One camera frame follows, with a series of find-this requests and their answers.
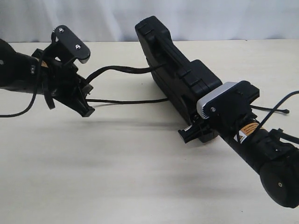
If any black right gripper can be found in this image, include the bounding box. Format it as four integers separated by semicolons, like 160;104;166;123
178;109;257;143

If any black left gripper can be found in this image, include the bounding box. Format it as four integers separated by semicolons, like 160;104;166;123
42;44;95;117

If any black braided rope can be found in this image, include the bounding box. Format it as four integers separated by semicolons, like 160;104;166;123
84;65;291;116

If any black plastic case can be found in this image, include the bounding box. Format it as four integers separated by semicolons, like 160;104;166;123
135;16;222;113

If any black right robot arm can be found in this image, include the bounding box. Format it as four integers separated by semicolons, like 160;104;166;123
179;112;299;208

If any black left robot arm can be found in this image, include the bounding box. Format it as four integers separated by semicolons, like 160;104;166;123
0;39;95;117

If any white backdrop curtain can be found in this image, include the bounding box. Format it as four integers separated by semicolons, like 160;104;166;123
0;0;299;43

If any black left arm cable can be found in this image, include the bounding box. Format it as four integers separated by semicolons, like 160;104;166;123
0;49;61;117

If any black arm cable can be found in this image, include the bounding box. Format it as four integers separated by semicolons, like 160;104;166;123
0;49;61;117
233;90;299;145

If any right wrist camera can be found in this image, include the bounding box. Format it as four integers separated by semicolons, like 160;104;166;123
196;80;260;122

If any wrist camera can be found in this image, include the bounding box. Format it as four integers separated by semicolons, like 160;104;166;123
196;80;260;122
53;25;91;64

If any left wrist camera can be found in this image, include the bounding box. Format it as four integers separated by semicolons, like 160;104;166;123
53;25;91;64

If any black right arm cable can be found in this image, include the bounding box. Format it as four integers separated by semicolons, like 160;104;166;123
233;90;299;145

